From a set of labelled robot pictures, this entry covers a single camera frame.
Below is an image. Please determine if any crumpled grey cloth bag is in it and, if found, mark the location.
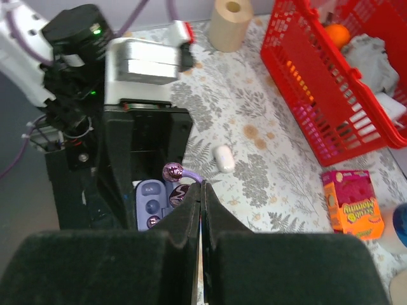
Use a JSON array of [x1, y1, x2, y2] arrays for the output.
[[341, 34, 400, 97]]

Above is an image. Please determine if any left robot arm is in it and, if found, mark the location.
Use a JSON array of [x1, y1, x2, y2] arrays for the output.
[[1, 1, 195, 231]]

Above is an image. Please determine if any blue wrapped paper roll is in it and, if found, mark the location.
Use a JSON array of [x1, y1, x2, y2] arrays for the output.
[[378, 203, 406, 255]]

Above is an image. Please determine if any red plastic shopping basket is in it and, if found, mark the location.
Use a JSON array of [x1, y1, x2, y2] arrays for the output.
[[260, 1, 406, 166]]

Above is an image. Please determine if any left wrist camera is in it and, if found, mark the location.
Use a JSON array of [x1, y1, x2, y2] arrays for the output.
[[104, 20, 195, 105]]

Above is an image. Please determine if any orange fruit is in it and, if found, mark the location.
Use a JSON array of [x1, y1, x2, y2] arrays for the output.
[[325, 24, 351, 49]]

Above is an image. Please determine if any white earbud charging case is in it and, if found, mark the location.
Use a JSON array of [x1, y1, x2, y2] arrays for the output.
[[212, 145, 235, 173]]

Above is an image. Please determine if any beige paper roll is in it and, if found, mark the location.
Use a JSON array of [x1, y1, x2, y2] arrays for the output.
[[208, 0, 254, 53]]

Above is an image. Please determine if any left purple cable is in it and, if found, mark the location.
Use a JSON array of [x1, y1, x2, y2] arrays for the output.
[[0, 0, 182, 180]]

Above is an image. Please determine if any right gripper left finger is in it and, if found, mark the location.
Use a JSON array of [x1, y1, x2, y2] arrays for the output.
[[1, 183, 200, 304]]

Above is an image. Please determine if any pink orange candy box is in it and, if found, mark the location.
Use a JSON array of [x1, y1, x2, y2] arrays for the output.
[[321, 170, 384, 240]]

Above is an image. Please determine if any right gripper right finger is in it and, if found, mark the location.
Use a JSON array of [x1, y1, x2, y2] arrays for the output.
[[201, 182, 388, 304]]

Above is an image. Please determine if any purple earbud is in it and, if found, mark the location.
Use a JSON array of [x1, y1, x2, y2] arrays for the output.
[[146, 215, 161, 229], [162, 162, 204, 208]]

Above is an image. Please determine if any purple earbud case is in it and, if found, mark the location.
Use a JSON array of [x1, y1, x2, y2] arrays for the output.
[[134, 179, 173, 231]]

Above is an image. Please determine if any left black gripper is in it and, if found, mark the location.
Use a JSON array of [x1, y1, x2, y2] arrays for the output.
[[45, 104, 193, 229]]

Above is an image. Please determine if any white box in basket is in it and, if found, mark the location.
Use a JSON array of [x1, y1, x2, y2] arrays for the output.
[[375, 92, 406, 128]]

